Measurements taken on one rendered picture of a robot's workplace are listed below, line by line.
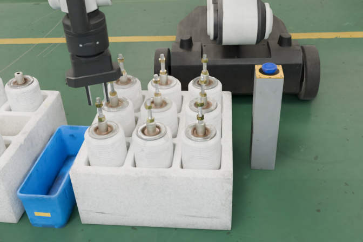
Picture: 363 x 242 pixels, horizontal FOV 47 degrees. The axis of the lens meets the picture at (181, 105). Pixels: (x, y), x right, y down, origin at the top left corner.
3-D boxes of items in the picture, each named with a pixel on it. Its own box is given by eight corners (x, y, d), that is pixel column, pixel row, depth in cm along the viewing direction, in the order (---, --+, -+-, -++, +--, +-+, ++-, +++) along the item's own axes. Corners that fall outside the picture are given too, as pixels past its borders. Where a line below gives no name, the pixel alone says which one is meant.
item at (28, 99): (27, 122, 137) (13, 74, 128) (54, 123, 136) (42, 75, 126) (13, 139, 129) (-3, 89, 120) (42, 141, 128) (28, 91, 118)
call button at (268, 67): (260, 68, 111) (261, 61, 110) (275, 68, 111) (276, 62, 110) (261, 75, 108) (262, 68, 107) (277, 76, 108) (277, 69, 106)
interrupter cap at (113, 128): (94, 121, 104) (93, 119, 104) (122, 122, 103) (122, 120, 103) (83, 139, 98) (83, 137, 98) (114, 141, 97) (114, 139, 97)
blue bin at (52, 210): (66, 155, 133) (59, 124, 126) (99, 156, 132) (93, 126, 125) (26, 228, 108) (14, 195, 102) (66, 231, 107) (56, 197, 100)
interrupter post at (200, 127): (205, 136, 97) (205, 125, 95) (195, 136, 97) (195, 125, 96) (205, 130, 99) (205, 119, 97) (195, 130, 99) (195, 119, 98)
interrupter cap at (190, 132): (216, 142, 95) (216, 140, 94) (183, 142, 95) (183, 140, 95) (216, 123, 101) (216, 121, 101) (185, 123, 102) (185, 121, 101)
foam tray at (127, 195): (115, 135, 141) (107, 89, 131) (229, 137, 137) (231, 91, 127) (81, 224, 108) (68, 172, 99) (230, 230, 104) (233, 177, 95)
